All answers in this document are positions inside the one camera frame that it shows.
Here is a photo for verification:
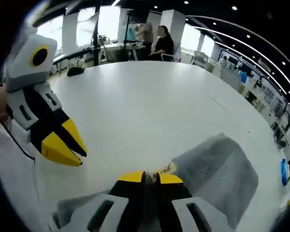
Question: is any grey towel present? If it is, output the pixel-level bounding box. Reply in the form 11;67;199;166
50;132;260;232

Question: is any blue flat packet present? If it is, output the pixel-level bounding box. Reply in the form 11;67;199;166
279;158;290;187

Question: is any person's left hand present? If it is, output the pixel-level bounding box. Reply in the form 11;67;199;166
0;86;13;124

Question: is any black rounded object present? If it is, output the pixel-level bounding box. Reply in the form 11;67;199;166
67;66;86;78

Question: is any person's white shirt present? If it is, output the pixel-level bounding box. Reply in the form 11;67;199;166
0;123;39;230

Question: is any black upright pole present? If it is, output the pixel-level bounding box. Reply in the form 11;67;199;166
92;4;102;66

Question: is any white chair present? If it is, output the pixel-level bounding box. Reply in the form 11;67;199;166
160;46;182;63

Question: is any black cable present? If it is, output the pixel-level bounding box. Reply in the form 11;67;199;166
0;119;36;160

